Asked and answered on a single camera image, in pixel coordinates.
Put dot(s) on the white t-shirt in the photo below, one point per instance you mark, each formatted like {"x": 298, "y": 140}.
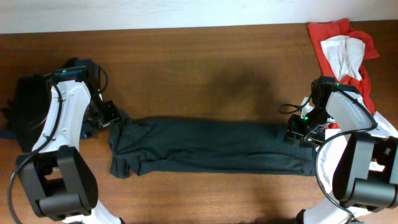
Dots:
{"x": 342, "y": 56}

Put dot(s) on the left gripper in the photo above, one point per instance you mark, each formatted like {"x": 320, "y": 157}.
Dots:
{"x": 113, "y": 114}

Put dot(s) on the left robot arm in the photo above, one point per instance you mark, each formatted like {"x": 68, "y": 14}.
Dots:
{"x": 57, "y": 181}

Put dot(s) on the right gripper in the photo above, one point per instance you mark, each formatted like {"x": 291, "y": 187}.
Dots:
{"x": 293, "y": 127}

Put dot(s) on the folded black clothes stack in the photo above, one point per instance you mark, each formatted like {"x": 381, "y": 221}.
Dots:
{"x": 28, "y": 115}

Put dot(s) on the blue folded garment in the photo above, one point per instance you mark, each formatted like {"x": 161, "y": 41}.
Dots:
{"x": 30, "y": 133}

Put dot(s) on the dark green t-shirt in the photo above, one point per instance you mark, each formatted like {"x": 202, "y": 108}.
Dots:
{"x": 170, "y": 144}

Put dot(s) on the red t-shirt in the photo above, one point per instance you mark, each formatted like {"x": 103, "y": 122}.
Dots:
{"x": 341, "y": 51}

